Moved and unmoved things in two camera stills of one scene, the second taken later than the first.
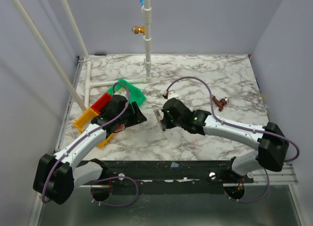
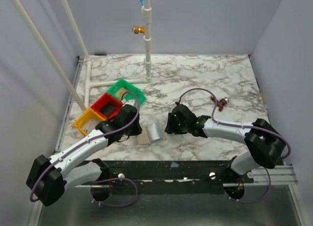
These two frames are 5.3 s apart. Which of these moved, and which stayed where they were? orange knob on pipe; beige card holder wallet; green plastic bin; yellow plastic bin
Moved: beige card holder wallet
Stayed: yellow plastic bin; green plastic bin; orange knob on pipe
